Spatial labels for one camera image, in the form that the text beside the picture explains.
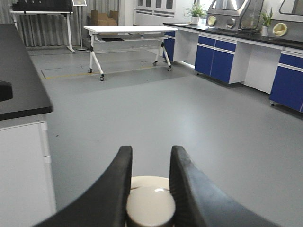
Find white folding table on wheels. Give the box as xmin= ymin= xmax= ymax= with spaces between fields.
xmin=83 ymin=26 xmax=178 ymax=81

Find cardboard boxes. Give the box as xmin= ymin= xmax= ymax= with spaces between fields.
xmin=90 ymin=10 xmax=118 ymax=26

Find white wall cabinet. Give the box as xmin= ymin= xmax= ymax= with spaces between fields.
xmin=134 ymin=0 xmax=196 ymax=26

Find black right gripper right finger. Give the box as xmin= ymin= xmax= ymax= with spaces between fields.
xmin=169 ymin=146 xmax=277 ymax=227

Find glass jar with white lid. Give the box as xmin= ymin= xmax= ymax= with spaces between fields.
xmin=125 ymin=175 xmax=176 ymax=227

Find potted plant by glove box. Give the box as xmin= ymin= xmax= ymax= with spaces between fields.
xmin=185 ymin=1 xmax=207 ymax=25

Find white standing desk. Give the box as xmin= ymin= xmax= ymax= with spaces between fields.
xmin=9 ymin=0 xmax=75 ymax=52

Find steel glove box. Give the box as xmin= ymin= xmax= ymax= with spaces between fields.
xmin=268 ymin=0 xmax=303 ymax=42
xmin=206 ymin=0 xmax=263 ymax=32

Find white fume hood cabinet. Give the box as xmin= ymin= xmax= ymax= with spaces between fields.
xmin=0 ymin=24 xmax=56 ymax=227

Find sign stand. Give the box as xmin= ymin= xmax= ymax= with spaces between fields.
xmin=72 ymin=0 xmax=87 ymax=51

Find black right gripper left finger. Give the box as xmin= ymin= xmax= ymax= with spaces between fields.
xmin=36 ymin=146 xmax=133 ymax=227

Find small potted plant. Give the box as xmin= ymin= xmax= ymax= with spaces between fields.
xmin=260 ymin=8 xmax=273 ymax=37

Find long blue lab bench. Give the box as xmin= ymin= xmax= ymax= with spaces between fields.
xmin=166 ymin=23 xmax=303 ymax=112

